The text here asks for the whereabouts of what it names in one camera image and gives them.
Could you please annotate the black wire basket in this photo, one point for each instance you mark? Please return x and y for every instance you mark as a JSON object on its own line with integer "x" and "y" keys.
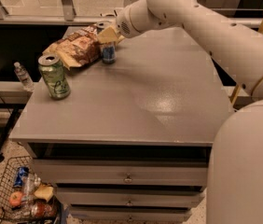
{"x": 22, "y": 213}

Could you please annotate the orange fruit in basket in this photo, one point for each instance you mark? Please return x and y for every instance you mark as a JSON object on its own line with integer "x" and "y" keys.
{"x": 15, "y": 199}

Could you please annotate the blue can in basket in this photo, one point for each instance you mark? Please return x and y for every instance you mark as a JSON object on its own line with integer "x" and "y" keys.
{"x": 21, "y": 174}

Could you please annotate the grey drawer cabinet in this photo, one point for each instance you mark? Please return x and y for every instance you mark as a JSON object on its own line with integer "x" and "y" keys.
{"x": 131, "y": 143}

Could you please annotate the brown chip bag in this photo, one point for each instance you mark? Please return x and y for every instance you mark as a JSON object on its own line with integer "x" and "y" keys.
{"x": 79, "y": 48}

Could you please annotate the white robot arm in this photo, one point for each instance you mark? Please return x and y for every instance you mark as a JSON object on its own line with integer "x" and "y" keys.
{"x": 235, "y": 172}

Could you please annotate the green soda can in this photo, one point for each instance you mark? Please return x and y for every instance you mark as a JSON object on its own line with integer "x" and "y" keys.
{"x": 51, "y": 69}

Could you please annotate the clear bottle in basket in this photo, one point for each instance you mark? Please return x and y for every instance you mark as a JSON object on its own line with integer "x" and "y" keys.
{"x": 30, "y": 183}

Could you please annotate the clear plastic water bottle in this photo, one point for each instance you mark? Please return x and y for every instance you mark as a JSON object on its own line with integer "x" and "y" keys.
{"x": 24, "y": 77}

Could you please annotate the blue silver redbull can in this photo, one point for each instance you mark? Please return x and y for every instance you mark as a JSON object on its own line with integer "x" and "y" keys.
{"x": 108, "y": 51}

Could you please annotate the black side desk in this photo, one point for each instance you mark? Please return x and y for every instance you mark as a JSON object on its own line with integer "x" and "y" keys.
{"x": 13, "y": 99}

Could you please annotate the red can in basket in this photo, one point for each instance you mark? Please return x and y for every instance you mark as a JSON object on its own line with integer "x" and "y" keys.
{"x": 41, "y": 209}

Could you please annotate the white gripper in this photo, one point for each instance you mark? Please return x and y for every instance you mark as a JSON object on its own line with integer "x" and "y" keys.
{"x": 123, "y": 22}

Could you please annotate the yellow sponge in basket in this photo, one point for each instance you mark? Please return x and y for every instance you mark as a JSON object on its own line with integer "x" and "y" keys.
{"x": 44, "y": 192}

